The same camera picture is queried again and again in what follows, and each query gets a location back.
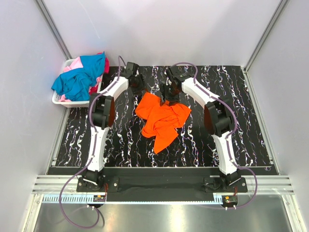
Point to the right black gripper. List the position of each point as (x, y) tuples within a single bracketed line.
[(163, 91)]

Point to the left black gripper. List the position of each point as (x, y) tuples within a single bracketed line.
[(142, 87)]

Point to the orange t shirt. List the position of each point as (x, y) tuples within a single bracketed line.
[(162, 121)]

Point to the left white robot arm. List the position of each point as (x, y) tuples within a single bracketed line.
[(101, 117)]

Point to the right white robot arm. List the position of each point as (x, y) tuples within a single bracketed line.
[(219, 120)]

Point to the blue t shirt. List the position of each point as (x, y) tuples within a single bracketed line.
[(76, 83)]

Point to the light pink t shirt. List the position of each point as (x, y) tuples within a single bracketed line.
[(76, 63)]

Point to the white plastic laundry basket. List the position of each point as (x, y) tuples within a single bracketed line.
[(71, 104)]

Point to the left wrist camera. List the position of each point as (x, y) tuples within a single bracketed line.
[(131, 69)]

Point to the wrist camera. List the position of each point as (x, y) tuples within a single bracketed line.
[(131, 69), (173, 73)]

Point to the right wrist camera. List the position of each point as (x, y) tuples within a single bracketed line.
[(173, 73)]

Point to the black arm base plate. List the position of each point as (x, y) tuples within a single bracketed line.
[(120, 183)]

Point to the aluminium front rail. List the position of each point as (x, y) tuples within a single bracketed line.
[(264, 184)]

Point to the white slotted cable duct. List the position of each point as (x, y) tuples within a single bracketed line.
[(206, 199)]

